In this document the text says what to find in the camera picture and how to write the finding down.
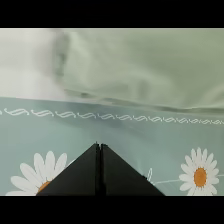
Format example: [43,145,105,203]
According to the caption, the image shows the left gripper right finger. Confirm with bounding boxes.
[98,143,166,197]

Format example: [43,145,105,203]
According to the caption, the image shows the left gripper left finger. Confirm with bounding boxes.
[35,142,100,197]

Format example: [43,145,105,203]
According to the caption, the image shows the pale green shirt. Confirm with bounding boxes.
[53,28,224,116]

